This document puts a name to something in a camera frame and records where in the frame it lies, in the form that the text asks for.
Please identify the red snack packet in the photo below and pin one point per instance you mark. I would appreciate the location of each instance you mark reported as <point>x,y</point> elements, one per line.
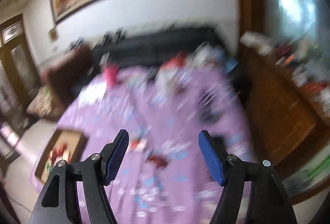
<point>157,161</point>

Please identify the white plastic jar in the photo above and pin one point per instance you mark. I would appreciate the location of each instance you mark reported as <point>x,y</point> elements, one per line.
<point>167,80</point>

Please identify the white box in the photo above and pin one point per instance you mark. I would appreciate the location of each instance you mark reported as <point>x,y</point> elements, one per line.
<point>255,42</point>

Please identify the brown chair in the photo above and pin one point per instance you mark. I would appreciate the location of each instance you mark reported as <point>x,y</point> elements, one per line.
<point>64,79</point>

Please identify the pile of red packets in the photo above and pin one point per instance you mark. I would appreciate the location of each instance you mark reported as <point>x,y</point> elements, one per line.
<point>58,154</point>

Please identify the green white object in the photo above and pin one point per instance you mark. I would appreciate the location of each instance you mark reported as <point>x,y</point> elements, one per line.
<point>317,171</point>

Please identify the brown cardboard box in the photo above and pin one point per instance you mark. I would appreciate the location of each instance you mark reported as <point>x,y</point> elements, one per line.
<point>74,141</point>

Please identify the wooden glass door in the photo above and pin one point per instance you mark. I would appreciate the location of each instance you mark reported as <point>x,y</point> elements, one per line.
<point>15,66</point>

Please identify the wall switch plate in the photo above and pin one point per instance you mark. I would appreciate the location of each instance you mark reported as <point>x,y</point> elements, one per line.
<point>53,33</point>

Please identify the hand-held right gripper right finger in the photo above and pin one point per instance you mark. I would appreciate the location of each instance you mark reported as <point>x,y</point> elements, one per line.
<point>210,157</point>

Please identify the black sofa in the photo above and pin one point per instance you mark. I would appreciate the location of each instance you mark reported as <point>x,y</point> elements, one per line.
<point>159,46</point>

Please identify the pink packet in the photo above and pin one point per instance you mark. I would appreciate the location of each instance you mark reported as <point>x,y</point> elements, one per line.
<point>110,75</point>

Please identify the red white packet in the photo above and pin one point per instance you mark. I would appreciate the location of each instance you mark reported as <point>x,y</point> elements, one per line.
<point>138,144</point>

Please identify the window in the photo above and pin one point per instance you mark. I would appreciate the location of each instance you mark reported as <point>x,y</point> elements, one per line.
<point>296,2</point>

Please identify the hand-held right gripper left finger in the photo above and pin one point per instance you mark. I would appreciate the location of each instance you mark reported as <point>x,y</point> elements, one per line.
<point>116,157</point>

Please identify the wooden cabinet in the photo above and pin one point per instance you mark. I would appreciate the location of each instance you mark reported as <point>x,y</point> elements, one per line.
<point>281,115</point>

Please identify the purple floral tablecloth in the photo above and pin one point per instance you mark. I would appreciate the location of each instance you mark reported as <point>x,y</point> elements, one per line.
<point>175,115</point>

